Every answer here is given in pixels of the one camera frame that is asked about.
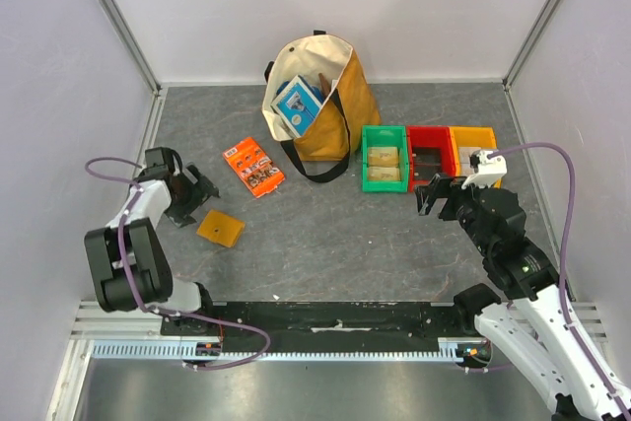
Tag mustard leather card holder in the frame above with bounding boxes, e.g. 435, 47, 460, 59
196, 210, 245, 247

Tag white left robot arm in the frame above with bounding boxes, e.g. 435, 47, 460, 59
84, 147, 220, 335

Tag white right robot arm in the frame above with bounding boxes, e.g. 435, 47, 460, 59
414, 174, 630, 420

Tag black VIP card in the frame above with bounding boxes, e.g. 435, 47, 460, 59
412, 147, 443, 181

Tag silver card in yellow bin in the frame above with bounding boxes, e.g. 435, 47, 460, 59
457, 146, 481, 166

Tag gold VIP card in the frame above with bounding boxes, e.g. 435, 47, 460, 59
367, 166, 401, 181

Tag red plastic bin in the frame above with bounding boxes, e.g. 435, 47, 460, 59
406, 126, 456, 192

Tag yellow plastic bin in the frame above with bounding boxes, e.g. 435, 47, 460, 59
450, 126, 498, 176

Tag green plastic bin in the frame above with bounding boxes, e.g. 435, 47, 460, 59
361, 125, 409, 193

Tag orange screw assortment box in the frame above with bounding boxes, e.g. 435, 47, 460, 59
222, 137, 285, 198

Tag tan canvas tote bag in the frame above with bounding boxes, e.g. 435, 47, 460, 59
261, 30, 382, 183

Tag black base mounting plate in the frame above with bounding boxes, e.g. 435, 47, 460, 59
160, 300, 514, 343

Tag blue razor package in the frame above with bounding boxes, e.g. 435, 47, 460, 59
271, 75, 324, 138

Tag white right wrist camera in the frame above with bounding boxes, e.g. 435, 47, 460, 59
461, 149, 508, 189

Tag left aluminium frame post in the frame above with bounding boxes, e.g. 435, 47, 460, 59
68, 0, 164, 97

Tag grey slotted cable duct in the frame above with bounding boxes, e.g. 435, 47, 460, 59
92, 339, 488, 363

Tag aluminium corner frame post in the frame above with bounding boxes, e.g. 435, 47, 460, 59
502, 0, 593, 92

